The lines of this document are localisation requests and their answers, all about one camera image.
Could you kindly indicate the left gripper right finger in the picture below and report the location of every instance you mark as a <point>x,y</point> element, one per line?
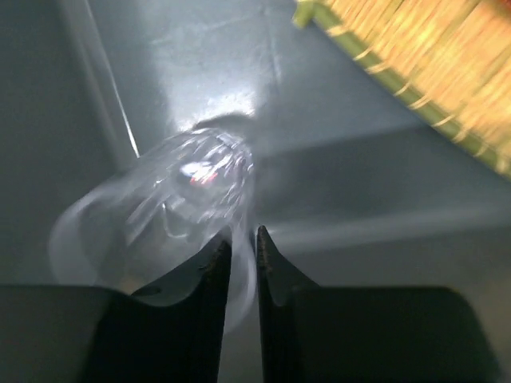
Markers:
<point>313,333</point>

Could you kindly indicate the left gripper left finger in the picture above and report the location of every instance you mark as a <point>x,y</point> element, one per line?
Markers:
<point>168,331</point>

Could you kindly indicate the woven bamboo mat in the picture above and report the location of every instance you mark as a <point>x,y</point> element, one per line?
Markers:
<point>447,61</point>

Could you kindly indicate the grey plastic bin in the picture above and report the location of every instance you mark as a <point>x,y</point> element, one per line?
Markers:
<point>352,187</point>

